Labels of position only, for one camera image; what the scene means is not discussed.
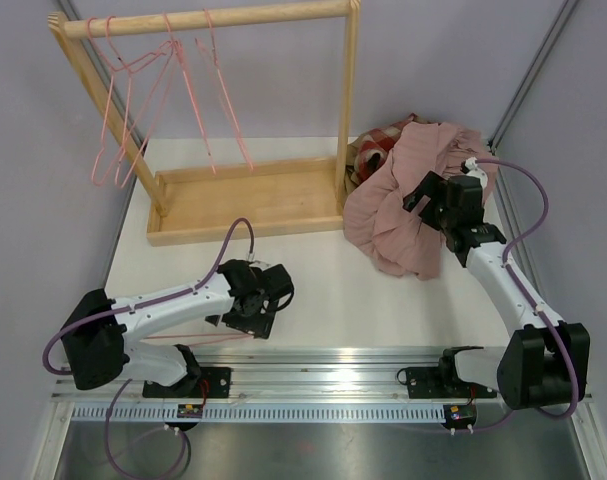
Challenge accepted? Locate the aluminium mounting rail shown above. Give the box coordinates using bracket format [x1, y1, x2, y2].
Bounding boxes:
[50, 344, 597, 406]

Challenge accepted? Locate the wooden clothes rack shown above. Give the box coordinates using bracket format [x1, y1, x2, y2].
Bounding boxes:
[48, 1, 361, 247]

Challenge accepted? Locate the pink hanger two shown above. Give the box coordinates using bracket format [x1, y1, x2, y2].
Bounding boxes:
[112, 40, 177, 188]

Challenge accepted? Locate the white slotted cable duct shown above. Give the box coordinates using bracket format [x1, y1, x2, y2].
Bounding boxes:
[72, 402, 445, 424]

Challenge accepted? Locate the pink hanger five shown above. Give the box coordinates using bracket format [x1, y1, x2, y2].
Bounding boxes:
[144, 331, 254, 347]

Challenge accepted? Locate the pink hanger four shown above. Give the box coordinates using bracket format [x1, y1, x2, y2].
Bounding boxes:
[195, 9, 254, 171]

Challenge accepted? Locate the pink hanger three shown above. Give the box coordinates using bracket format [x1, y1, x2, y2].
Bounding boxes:
[162, 12, 217, 174]

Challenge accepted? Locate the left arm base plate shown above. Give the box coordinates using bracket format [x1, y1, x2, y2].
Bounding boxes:
[142, 367, 232, 399]

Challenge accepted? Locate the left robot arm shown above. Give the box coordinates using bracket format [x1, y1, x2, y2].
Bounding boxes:
[61, 259, 295, 398]

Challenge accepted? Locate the brown garment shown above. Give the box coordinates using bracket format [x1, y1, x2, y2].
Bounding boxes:
[345, 134, 386, 194]

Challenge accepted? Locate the red plaid garment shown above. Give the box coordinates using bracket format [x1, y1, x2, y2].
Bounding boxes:
[345, 113, 428, 193]

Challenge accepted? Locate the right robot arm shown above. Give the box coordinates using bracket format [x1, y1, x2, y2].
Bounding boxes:
[403, 171, 590, 417]

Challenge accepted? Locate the pink hanger one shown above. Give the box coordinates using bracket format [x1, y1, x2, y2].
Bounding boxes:
[88, 34, 166, 187]

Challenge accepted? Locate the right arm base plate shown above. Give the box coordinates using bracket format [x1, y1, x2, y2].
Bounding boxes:
[395, 366, 497, 400]

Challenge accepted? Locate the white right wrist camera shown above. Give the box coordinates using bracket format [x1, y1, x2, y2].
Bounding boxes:
[461, 157, 489, 189]

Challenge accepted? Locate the pink skirt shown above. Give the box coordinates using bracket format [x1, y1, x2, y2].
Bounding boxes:
[342, 122, 499, 282]

